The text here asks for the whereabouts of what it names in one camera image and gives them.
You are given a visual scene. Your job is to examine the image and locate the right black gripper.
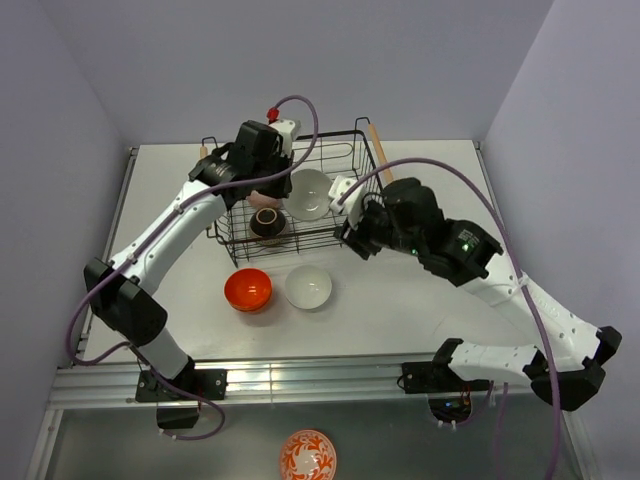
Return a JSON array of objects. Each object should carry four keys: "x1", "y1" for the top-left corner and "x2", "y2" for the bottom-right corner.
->
[{"x1": 333, "y1": 194, "x2": 423, "y2": 260}]

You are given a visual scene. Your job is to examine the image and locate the black white patterned bowl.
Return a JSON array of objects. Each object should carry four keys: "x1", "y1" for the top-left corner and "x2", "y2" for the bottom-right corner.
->
[{"x1": 247, "y1": 190, "x2": 281, "y2": 209}]

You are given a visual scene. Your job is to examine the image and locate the brown bowl beige inside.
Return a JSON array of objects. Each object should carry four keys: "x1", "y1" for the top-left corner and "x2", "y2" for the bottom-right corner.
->
[{"x1": 249, "y1": 207, "x2": 288, "y2": 239}]

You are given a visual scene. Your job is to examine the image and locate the grey white bowl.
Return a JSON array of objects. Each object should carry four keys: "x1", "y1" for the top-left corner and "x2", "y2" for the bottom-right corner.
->
[{"x1": 283, "y1": 169, "x2": 332, "y2": 222}]

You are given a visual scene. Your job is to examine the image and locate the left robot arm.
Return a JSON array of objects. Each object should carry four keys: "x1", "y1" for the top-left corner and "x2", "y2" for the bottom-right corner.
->
[{"x1": 83, "y1": 119, "x2": 301, "y2": 399}]

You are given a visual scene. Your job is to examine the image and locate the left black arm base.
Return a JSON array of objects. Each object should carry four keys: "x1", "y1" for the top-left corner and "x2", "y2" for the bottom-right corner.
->
[{"x1": 134, "y1": 369, "x2": 227, "y2": 439}]

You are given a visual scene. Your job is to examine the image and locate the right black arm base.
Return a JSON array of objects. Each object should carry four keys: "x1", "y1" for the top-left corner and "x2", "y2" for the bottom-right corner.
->
[{"x1": 396, "y1": 361, "x2": 495, "y2": 428}]

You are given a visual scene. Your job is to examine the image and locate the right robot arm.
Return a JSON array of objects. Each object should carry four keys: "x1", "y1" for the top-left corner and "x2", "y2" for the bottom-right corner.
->
[{"x1": 328, "y1": 176, "x2": 622, "y2": 412}]

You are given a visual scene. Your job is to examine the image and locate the orange white patterned bowl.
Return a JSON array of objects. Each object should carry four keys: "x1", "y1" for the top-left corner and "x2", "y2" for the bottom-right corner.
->
[{"x1": 279, "y1": 429, "x2": 338, "y2": 480}]

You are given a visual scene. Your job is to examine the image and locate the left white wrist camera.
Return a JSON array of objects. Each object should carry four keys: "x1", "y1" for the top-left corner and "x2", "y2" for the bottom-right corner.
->
[{"x1": 270, "y1": 119, "x2": 301, "y2": 158}]

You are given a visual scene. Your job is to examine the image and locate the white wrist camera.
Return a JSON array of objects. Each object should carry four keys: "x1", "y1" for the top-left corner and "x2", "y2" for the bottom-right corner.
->
[
  {"x1": 270, "y1": 119, "x2": 301, "y2": 158},
  {"x1": 328, "y1": 175, "x2": 382, "y2": 238}
]

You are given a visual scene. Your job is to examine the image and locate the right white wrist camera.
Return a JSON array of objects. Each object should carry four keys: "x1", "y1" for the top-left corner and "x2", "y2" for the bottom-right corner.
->
[{"x1": 328, "y1": 175, "x2": 382, "y2": 238}]

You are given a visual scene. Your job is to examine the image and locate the black wire dish rack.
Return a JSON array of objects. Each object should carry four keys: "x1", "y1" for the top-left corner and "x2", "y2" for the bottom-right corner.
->
[{"x1": 206, "y1": 116, "x2": 378, "y2": 266}]

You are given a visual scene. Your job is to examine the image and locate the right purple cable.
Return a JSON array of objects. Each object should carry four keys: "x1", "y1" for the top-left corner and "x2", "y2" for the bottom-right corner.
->
[{"x1": 331, "y1": 157, "x2": 565, "y2": 480}]

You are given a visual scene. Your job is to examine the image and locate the purple cable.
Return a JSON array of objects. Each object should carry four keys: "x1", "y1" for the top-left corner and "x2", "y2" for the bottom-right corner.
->
[
  {"x1": 67, "y1": 94, "x2": 320, "y2": 441},
  {"x1": 331, "y1": 157, "x2": 565, "y2": 480}
]

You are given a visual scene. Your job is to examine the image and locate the aluminium mounting rail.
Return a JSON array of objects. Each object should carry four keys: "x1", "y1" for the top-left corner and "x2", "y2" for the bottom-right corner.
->
[{"x1": 46, "y1": 352, "x2": 574, "y2": 411}]

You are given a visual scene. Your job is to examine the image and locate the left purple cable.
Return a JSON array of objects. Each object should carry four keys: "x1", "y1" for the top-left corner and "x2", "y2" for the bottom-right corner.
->
[{"x1": 67, "y1": 94, "x2": 320, "y2": 441}]

